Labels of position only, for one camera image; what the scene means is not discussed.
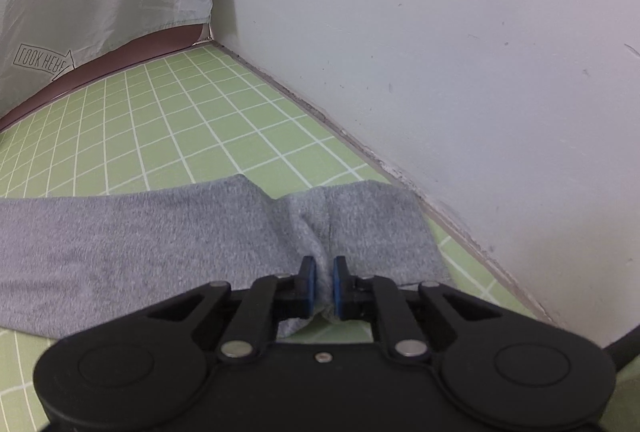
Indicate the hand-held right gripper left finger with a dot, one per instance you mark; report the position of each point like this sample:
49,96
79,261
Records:
311,284

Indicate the brown bed edge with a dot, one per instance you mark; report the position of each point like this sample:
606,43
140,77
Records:
125,57

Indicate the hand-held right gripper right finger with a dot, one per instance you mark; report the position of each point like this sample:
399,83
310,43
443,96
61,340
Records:
338,286

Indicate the grey zip hoodie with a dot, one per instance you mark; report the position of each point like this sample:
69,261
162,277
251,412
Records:
150,242

